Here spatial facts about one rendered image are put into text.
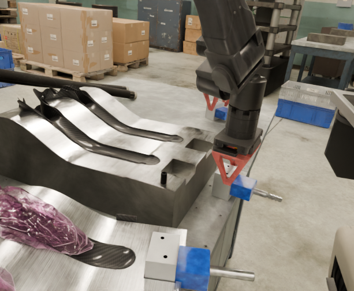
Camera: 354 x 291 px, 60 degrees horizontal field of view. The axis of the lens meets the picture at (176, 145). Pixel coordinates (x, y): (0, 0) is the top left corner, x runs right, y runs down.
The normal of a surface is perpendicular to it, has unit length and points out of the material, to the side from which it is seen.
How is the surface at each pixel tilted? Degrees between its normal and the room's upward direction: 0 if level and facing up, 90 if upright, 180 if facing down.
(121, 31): 90
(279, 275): 0
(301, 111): 91
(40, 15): 91
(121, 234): 0
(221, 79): 127
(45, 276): 28
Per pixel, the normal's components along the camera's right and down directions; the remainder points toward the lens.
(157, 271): -0.11, 0.42
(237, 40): 0.66, 0.35
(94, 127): 0.46, -0.71
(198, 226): 0.07, -0.90
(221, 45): -0.60, 0.75
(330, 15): -0.52, 0.33
